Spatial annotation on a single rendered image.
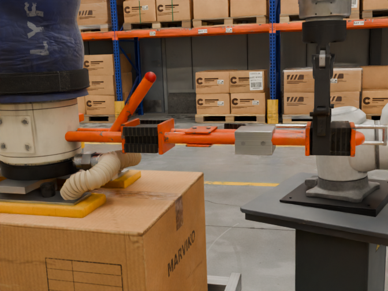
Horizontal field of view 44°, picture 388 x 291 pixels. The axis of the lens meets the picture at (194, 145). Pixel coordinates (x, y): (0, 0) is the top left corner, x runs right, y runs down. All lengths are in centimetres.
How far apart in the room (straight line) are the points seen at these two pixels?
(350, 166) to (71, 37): 93
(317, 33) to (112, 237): 49
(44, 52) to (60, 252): 37
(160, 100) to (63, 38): 881
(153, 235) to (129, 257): 6
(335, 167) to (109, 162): 81
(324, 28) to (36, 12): 52
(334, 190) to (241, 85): 661
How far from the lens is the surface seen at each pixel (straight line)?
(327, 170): 155
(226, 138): 89
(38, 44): 96
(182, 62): 963
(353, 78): 794
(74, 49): 100
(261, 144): 88
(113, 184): 107
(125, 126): 93
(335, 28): 86
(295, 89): 795
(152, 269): 87
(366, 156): 153
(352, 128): 86
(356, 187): 157
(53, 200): 95
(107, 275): 87
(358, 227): 140
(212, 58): 948
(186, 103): 952
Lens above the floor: 124
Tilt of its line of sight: 11 degrees down
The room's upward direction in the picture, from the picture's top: 2 degrees counter-clockwise
